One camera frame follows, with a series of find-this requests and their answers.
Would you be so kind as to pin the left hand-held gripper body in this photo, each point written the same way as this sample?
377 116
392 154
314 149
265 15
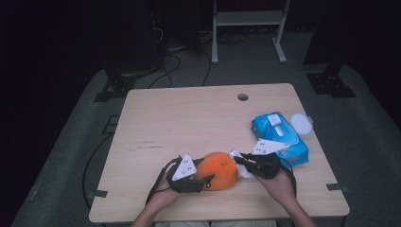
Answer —
184 168

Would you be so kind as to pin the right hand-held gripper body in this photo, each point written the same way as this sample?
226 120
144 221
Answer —
268 164

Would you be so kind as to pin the white wet wipe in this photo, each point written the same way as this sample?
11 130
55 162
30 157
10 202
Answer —
244 173

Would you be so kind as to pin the orange plush toy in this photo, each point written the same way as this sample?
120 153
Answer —
220 176

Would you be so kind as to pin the blue wet wipes pack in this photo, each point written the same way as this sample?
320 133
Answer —
296 148

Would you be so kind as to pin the person's right hand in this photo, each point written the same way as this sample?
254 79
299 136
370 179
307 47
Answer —
279 187

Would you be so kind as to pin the person's left hand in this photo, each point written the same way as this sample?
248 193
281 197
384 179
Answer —
165 195

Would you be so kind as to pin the white round lid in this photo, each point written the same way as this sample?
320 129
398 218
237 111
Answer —
301 123

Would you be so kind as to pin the grey tape piece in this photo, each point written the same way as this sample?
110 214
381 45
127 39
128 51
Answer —
99 193
335 186

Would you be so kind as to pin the black stand base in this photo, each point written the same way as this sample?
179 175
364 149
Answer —
329 85
118 85

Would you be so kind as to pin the white metal stand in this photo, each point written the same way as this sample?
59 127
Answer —
247 18

